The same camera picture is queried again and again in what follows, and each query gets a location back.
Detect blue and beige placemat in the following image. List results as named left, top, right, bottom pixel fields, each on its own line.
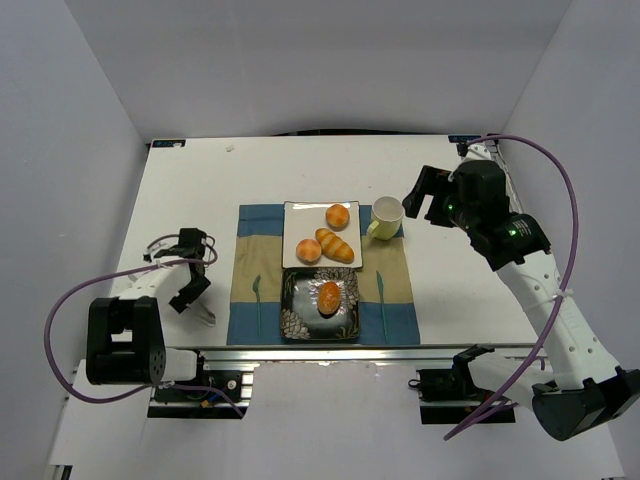
left=227, top=204, right=421, bottom=346

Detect round bread roll bottom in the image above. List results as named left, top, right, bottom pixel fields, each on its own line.
left=296, top=238, right=322, bottom=265

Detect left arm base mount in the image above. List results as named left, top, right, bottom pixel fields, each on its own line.
left=147, top=351, right=258, bottom=420

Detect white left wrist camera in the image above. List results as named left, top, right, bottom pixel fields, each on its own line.
left=143, top=239, right=179, bottom=264

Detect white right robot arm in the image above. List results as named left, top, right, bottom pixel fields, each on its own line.
left=402, top=160, right=639, bottom=441

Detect striped long bread roll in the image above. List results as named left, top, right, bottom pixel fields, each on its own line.
left=315, top=228, right=355, bottom=264

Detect round bread roll top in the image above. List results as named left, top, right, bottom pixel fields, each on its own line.
left=325, top=204, right=350, bottom=231

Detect black floral square plate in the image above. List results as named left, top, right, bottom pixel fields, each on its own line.
left=279, top=267, right=361, bottom=343

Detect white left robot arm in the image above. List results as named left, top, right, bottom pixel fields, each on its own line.
left=86, top=228, right=217, bottom=386

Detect metal tongs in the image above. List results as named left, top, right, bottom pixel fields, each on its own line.
left=193, top=302, right=216, bottom=327

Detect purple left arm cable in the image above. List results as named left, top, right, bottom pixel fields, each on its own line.
left=43, top=232, right=246, bottom=418

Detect oval bread roll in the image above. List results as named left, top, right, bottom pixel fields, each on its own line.
left=317, top=281, right=341, bottom=316

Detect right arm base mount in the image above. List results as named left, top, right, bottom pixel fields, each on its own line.
left=407, top=346, right=494, bottom=425

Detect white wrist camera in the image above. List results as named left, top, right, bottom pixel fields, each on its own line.
left=456, top=142, right=493, bottom=163
left=143, top=239, right=179, bottom=264

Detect teal fork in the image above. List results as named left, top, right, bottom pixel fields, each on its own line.
left=252, top=274, right=262, bottom=338

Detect aluminium frame rail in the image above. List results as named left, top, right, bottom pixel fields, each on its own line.
left=164, top=342, right=551, bottom=365

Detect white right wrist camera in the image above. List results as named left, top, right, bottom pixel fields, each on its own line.
left=456, top=142, right=493, bottom=163

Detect round bread roll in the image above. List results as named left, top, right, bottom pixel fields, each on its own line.
left=296, top=238, right=322, bottom=265
left=325, top=204, right=350, bottom=231

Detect teal knife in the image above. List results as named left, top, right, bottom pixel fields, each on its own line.
left=376, top=271, right=389, bottom=344

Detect pale yellow mug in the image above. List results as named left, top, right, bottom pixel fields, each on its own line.
left=366, top=196, right=404, bottom=241

